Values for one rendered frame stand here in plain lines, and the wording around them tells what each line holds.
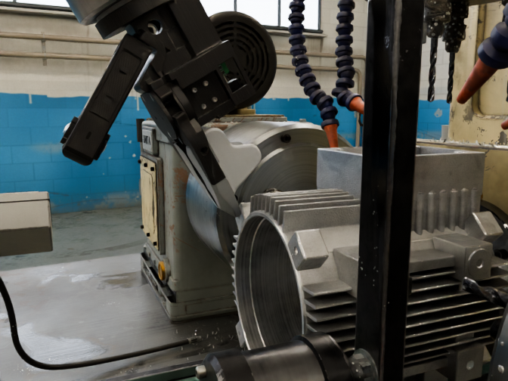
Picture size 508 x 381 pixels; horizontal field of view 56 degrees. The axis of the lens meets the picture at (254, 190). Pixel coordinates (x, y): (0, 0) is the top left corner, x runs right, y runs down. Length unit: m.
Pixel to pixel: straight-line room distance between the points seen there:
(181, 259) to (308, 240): 0.52
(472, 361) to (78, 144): 0.38
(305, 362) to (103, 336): 0.63
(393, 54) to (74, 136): 0.25
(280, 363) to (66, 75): 5.67
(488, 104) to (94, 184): 5.48
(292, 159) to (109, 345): 0.44
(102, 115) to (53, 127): 5.45
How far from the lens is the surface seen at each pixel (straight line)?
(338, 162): 0.46
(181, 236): 0.86
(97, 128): 0.41
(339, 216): 0.41
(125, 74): 0.41
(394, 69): 0.29
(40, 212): 0.61
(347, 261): 0.37
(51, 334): 0.93
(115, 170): 5.98
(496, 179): 0.55
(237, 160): 0.44
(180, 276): 0.88
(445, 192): 0.45
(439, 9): 0.45
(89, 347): 0.86
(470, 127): 0.74
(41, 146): 5.86
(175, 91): 0.41
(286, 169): 0.65
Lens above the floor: 1.18
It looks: 10 degrees down
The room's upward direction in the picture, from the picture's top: straight up
